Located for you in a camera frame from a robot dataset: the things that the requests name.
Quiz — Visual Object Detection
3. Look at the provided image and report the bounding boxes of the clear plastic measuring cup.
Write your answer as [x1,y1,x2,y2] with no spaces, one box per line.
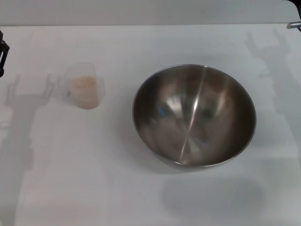
[57,62,105,110]

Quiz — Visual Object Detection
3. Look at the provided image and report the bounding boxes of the white rice grains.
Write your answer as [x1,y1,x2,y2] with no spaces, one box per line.
[70,76,99,109]

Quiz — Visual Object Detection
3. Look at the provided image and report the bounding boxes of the stainless steel mixing bowl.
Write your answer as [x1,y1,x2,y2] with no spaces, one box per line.
[131,63,257,174]

